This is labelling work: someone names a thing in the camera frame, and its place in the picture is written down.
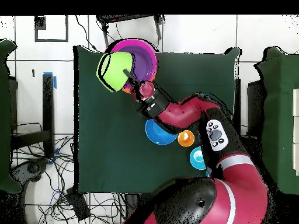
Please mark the blue tape strip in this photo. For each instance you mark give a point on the blue tape strip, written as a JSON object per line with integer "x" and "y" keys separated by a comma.
{"x": 55, "y": 81}

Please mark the green bowl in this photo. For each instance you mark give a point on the green bowl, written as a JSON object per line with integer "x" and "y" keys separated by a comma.
{"x": 114, "y": 72}

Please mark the black square frame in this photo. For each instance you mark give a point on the black square frame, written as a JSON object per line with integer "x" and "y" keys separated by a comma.
{"x": 51, "y": 40}

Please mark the black stool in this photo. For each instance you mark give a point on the black stool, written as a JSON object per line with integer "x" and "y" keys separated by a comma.
{"x": 128, "y": 18}

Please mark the green clothed side table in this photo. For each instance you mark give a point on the green clothed side table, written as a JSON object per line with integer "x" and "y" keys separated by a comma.
{"x": 4, "y": 116}
{"x": 280, "y": 116}

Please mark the white drawer unit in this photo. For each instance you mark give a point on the white drawer unit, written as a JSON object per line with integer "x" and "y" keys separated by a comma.
{"x": 296, "y": 105}

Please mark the blue bowl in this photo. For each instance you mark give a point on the blue bowl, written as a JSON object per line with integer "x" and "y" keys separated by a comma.
{"x": 158, "y": 136}

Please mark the black bench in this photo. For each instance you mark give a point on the black bench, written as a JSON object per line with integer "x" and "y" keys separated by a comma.
{"x": 255, "y": 105}
{"x": 48, "y": 105}

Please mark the dark green tablecloth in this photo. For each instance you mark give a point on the dark green tablecloth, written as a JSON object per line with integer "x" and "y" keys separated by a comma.
{"x": 105, "y": 151}

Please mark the large pink bowl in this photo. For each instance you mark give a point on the large pink bowl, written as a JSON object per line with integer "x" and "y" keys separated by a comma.
{"x": 149, "y": 50}

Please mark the orange cup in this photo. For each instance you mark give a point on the orange cup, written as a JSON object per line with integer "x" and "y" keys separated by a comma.
{"x": 186, "y": 138}

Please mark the large orange bowl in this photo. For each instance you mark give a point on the large orange bowl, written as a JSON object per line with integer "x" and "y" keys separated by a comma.
{"x": 127, "y": 89}

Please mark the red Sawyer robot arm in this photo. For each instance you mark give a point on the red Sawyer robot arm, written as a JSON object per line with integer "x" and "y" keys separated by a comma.
{"x": 233, "y": 186}

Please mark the black floor box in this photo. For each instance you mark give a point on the black floor box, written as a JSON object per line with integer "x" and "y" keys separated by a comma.
{"x": 78, "y": 205}

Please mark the small ribbed cyan bowl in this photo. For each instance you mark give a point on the small ribbed cyan bowl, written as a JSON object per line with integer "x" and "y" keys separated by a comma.
{"x": 197, "y": 158}

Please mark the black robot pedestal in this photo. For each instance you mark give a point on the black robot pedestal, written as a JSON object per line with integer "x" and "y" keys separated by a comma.
{"x": 130, "y": 203}

